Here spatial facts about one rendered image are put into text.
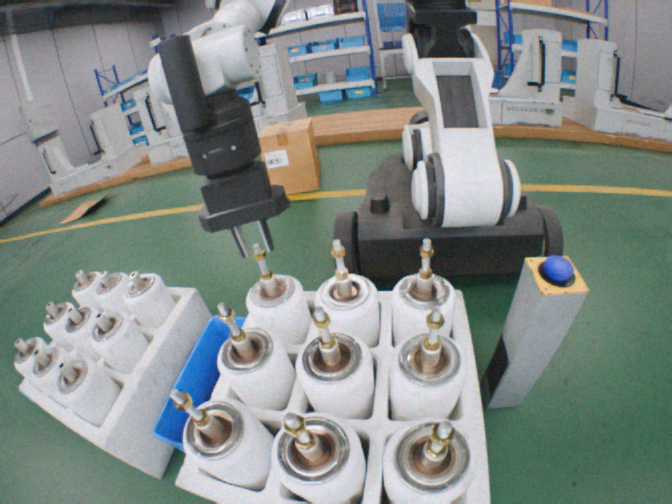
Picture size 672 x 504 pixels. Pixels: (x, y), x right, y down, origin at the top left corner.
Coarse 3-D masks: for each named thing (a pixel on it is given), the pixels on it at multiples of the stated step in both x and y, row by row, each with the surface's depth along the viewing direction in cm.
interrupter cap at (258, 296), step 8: (280, 280) 48; (288, 280) 48; (256, 288) 48; (280, 288) 47; (288, 288) 46; (256, 296) 46; (264, 296) 46; (272, 296) 46; (280, 296) 45; (288, 296) 45; (256, 304) 44; (264, 304) 44; (272, 304) 44; (280, 304) 44
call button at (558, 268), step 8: (552, 256) 32; (560, 256) 31; (544, 264) 32; (552, 264) 31; (560, 264) 30; (568, 264) 30; (552, 272) 30; (560, 272) 29; (568, 272) 29; (560, 280) 30
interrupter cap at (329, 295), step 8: (328, 280) 47; (352, 280) 46; (360, 280) 46; (328, 288) 45; (336, 288) 45; (352, 288) 45; (360, 288) 44; (368, 288) 44; (320, 296) 44; (328, 296) 44; (336, 296) 44; (352, 296) 43; (360, 296) 43; (368, 296) 43; (328, 304) 42; (336, 304) 42; (344, 304) 42; (352, 304) 42; (360, 304) 42
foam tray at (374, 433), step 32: (384, 320) 48; (288, 352) 45; (384, 352) 43; (224, 384) 41; (384, 384) 38; (256, 416) 36; (384, 416) 34; (480, 416) 32; (384, 448) 32; (480, 448) 28; (192, 480) 29; (480, 480) 25
